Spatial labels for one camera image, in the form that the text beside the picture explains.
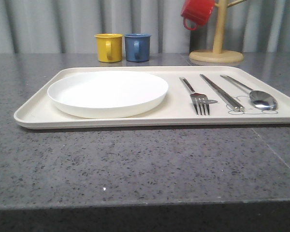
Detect white round plate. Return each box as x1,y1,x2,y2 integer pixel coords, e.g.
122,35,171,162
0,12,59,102
47,71,169,118

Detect steel fork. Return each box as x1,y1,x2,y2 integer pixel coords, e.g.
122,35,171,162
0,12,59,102
179,77,210,116

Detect steel chopstick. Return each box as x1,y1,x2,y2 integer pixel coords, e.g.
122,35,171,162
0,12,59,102
203,74,246,112
200,74,245,112

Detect steel spoon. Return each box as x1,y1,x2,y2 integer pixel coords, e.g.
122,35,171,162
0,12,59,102
220,74,278,111

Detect cream rabbit serving tray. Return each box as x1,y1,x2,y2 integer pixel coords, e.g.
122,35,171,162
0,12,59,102
14,66,290,130

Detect blue mug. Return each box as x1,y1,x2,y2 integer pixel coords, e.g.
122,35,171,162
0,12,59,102
124,33,151,62

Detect yellow mug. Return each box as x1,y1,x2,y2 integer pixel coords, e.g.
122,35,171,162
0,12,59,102
95,33,123,63

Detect wooden mug tree stand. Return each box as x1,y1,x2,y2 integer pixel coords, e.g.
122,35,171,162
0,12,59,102
189,0,244,63

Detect red mug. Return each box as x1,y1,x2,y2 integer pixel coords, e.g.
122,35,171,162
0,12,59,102
181,0,215,30

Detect grey curtain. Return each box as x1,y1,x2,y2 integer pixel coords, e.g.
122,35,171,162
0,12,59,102
0,0,290,53

